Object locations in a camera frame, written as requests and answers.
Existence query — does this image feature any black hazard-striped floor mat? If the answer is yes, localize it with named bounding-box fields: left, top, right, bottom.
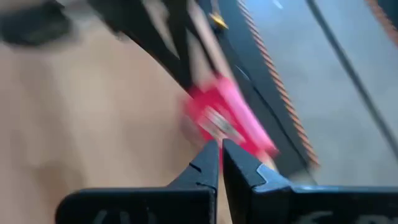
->
left=365, top=0, right=398, bottom=49
left=217, top=0, right=321, bottom=178

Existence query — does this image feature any red Froot Loops cereal box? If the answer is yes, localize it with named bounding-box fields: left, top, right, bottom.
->
left=182, top=76, right=279, bottom=170

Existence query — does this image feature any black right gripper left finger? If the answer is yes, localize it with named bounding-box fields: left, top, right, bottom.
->
left=55, top=139, right=220, bottom=224

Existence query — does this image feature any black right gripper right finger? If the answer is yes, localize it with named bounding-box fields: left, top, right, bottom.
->
left=222, top=138, right=398, bottom=224

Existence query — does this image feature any wooden shelf black metal frame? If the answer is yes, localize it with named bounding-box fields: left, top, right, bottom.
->
left=86, top=0, right=237, bottom=94

